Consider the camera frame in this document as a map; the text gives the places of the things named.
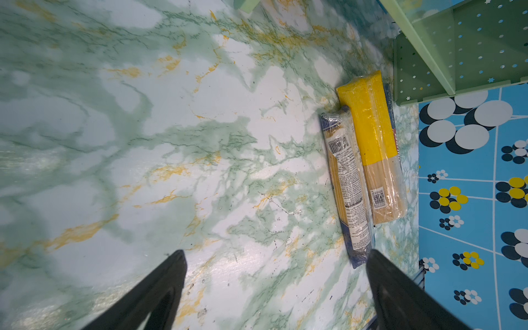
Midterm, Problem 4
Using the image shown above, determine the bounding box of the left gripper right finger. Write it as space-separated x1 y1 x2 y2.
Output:
366 250 470 330

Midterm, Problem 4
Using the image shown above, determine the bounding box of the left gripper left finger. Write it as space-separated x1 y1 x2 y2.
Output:
85 250 188 329

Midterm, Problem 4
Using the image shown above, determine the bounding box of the clear white-label spaghetti bag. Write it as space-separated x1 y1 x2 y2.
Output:
320 106 374 269

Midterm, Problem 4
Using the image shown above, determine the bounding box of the yellow top spaghetti bag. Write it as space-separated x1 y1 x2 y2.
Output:
336 71 407 226

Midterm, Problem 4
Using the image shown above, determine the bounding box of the light green wooden shelf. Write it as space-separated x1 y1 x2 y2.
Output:
235 1 527 108

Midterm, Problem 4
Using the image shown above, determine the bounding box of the blue Barilla spaghetti box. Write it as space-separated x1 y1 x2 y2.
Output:
384 83 400 158

